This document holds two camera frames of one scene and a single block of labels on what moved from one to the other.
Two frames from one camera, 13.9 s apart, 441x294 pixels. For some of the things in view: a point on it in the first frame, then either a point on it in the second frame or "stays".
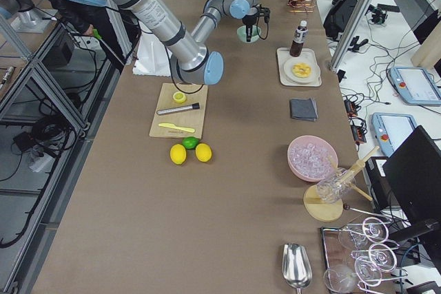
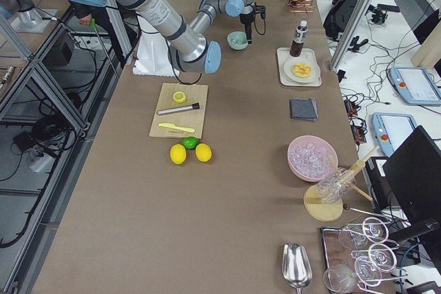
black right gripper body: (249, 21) stays
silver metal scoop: (296, 266) stays
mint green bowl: (242, 34) -> (237, 40)
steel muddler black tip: (178, 109) stays
